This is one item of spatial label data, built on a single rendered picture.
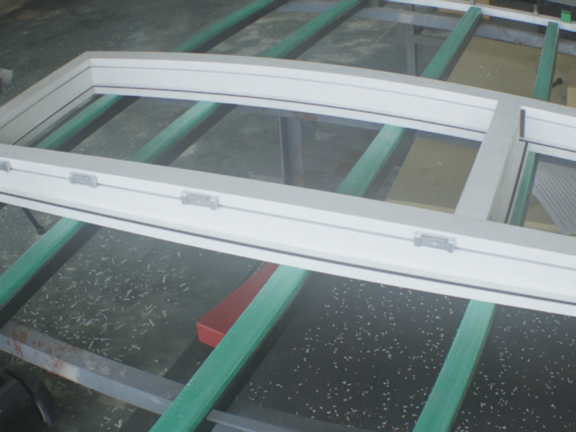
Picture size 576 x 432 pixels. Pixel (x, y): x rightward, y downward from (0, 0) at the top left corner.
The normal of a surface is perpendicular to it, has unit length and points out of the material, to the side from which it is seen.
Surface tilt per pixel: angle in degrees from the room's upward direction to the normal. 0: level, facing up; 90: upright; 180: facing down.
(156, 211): 90
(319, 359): 0
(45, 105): 90
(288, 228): 90
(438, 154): 0
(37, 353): 90
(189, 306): 0
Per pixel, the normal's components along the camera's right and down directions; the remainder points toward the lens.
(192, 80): -0.41, 0.49
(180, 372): -0.06, -0.86
